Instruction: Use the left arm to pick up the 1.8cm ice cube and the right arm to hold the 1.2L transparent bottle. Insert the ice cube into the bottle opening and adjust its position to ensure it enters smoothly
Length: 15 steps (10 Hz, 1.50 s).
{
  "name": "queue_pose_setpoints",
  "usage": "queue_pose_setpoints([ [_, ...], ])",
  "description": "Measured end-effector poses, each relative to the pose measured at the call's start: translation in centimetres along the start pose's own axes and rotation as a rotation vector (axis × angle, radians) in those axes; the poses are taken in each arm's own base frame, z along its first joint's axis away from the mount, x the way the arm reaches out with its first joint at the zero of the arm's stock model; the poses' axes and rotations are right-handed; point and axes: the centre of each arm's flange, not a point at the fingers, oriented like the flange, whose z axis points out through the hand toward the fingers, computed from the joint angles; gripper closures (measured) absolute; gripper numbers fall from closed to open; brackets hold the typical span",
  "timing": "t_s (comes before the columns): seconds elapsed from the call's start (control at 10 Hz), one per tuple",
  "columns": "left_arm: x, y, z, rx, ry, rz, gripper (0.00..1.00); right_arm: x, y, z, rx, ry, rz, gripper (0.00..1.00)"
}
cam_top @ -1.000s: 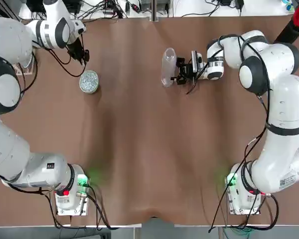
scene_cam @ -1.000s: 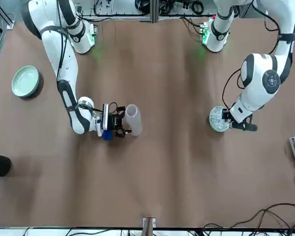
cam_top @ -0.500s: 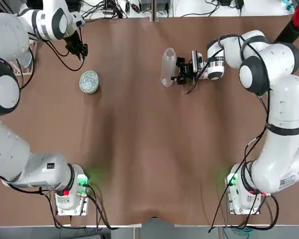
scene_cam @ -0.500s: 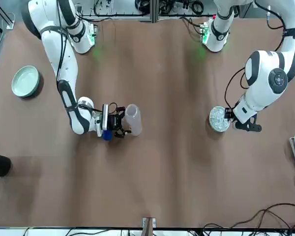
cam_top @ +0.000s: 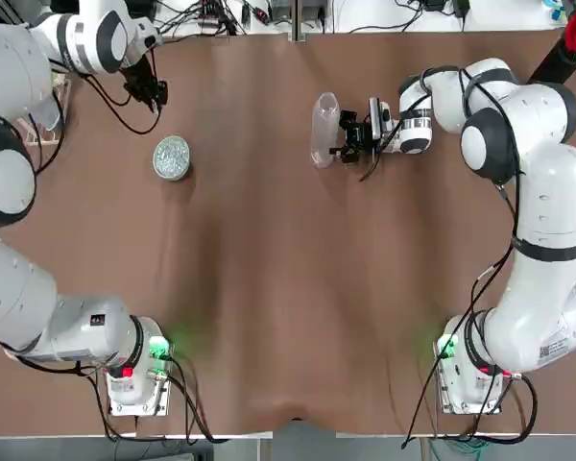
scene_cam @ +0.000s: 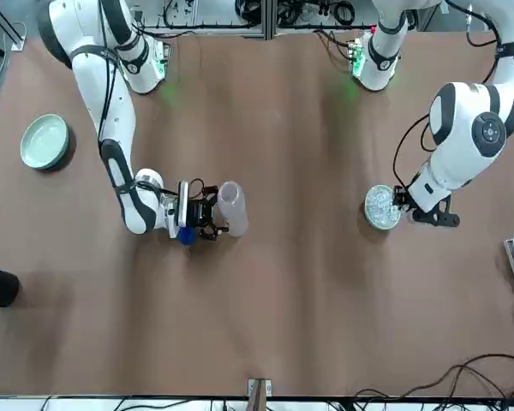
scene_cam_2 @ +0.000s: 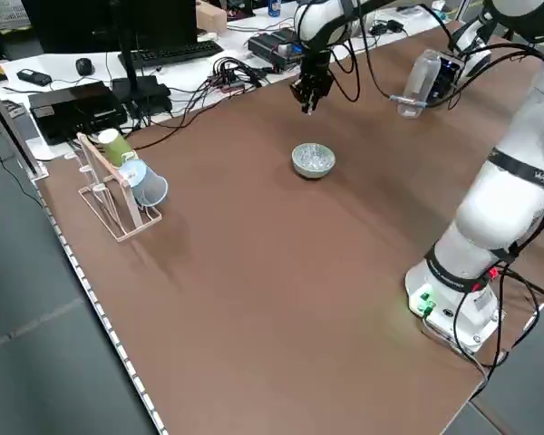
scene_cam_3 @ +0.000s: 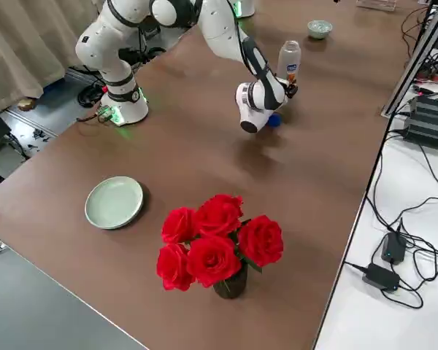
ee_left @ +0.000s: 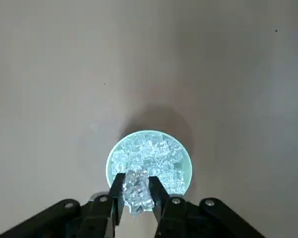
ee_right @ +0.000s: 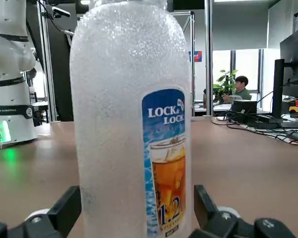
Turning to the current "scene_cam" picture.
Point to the aluminium frame strut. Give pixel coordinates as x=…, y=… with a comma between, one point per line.
x=4, y=21

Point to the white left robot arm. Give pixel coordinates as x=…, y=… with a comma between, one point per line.
x=458, y=154

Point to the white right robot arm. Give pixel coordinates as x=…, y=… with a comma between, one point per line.
x=120, y=107

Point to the empty pale green bowl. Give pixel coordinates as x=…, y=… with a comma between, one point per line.
x=43, y=141

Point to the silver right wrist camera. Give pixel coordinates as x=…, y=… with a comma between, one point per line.
x=184, y=203

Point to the aluminium camera post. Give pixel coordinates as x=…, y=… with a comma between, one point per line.
x=259, y=387

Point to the blue bottle cap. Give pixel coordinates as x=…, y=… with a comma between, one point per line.
x=187, y=236

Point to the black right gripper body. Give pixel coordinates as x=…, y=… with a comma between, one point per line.
x=201, y=213

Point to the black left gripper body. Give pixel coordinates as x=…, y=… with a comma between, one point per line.
x=402, y=198

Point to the black cylindrical object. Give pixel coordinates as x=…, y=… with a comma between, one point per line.
x=0, y=287

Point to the bowl of ice cubes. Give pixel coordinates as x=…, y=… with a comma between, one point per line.
x=379, y=210

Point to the tall transparent plastic bottle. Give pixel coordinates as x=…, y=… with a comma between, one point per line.
x=235, y=214

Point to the aluminium frame post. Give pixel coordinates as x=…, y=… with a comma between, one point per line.
x=267, y=21

